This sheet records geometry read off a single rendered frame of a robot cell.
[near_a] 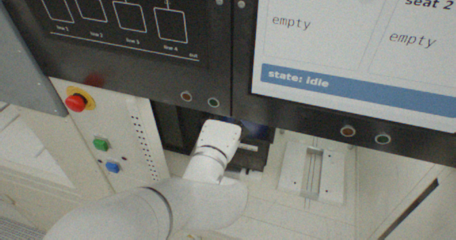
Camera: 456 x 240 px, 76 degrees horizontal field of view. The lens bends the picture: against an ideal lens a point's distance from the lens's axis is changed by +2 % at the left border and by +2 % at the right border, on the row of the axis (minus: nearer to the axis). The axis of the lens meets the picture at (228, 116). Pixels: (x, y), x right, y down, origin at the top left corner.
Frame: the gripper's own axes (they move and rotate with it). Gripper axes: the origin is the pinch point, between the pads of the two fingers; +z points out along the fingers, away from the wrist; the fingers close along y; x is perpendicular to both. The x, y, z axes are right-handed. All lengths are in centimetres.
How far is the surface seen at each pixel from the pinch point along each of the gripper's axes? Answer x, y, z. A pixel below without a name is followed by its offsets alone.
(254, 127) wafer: -13.9, 5.8, 9.1
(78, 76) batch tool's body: 23.0, -24.3, -20.6
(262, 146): -9.8, 10.5, -1.0
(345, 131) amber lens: 24.2, 25.0, -20.9
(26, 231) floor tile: -119, -123, -23
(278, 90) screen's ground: 29.5, 13.9, -20.6
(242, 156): -17.6, 4.5, -0.9
